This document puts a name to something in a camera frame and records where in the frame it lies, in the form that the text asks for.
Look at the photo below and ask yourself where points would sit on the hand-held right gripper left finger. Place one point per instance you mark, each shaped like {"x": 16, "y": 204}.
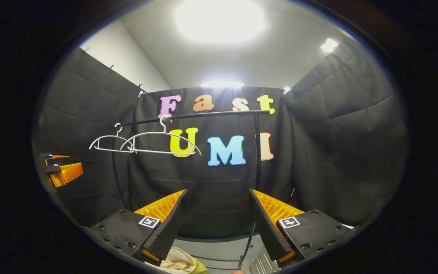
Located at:
{"x": 167, "y": 228}

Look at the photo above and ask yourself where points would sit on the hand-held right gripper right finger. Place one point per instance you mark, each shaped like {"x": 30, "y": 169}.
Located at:
{"x": 266, "y": 224}

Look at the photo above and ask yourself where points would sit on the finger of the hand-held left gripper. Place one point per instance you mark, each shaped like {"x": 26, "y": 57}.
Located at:
{"x": 49, "y": 156}
{"x": 67, "y": 173}

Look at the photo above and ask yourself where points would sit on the round laundry hamper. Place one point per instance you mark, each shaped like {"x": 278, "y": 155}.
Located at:
{"x": 200, "y": 268}

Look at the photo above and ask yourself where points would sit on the black metal clothes rack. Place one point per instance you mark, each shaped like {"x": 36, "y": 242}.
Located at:
{"x": 257, "y": 171}

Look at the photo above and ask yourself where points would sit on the white plastic clothes hanger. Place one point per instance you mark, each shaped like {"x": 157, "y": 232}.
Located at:
{"x": 150, "y": 133}
{"x": 108, "y": 136}

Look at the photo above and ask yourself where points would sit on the grey ribbed metal panel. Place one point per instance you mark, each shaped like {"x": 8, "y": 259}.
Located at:
{"x": 261, "y": 264}

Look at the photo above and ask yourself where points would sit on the black backdrop cloth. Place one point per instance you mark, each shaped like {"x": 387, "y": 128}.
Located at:
{"x": 337, "y": 152}

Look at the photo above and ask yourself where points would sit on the short ceiling light strip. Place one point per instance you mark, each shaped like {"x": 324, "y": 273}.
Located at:
{"x": 286, "y": 90}

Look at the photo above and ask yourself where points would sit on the long ceiling light strip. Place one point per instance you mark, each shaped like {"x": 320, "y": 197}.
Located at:
{"x": 222, "y": 84}

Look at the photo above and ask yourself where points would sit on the small ceiling light panel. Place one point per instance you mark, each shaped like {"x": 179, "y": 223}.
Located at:
{"x": 329, "y": 45}

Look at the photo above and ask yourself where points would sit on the large ceiling light panel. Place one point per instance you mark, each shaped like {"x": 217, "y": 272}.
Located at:
{"x": 219, "y": 19}

